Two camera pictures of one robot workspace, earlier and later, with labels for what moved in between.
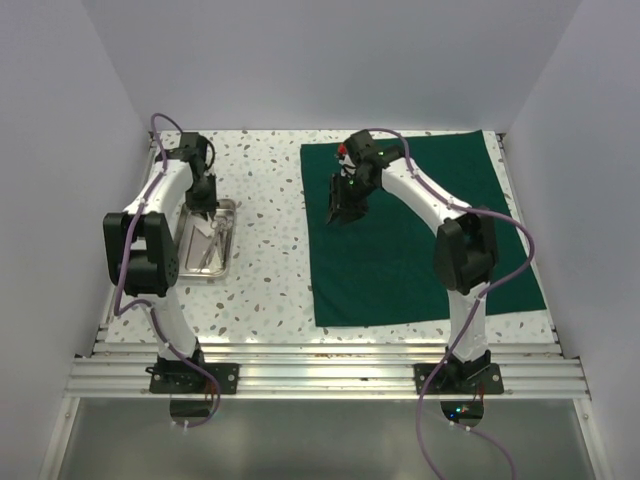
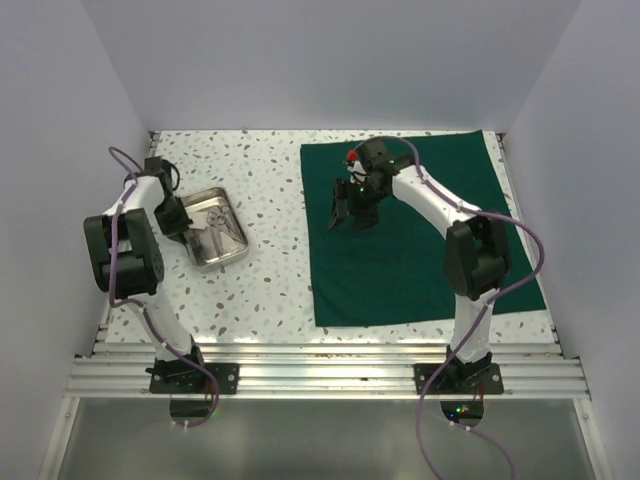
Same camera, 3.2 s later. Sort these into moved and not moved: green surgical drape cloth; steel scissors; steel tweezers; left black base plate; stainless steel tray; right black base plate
Moved: stainless steel tray; steel scissors; steel tweezers
Not moved: left black base plate; green surgical drape cloth; right black base plate
